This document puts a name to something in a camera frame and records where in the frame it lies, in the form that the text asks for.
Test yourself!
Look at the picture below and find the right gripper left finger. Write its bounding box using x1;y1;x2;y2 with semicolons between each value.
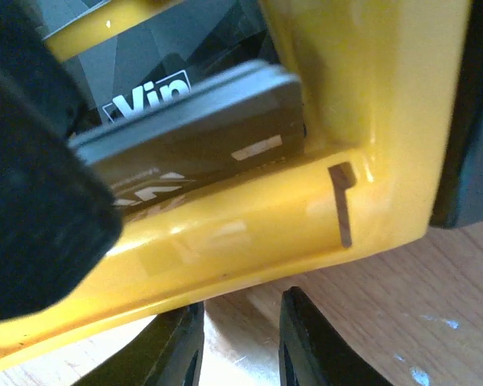
76;302;204;385

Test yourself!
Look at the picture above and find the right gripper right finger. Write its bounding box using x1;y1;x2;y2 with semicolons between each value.
279;286;390;386

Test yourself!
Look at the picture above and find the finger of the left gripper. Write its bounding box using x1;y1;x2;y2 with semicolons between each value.
0;1;122;322

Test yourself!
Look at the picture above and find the black VIP card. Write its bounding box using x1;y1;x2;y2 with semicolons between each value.
70;60;304;215

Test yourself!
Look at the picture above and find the three-compartment card bin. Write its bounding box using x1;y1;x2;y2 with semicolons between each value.
0;1;483;371

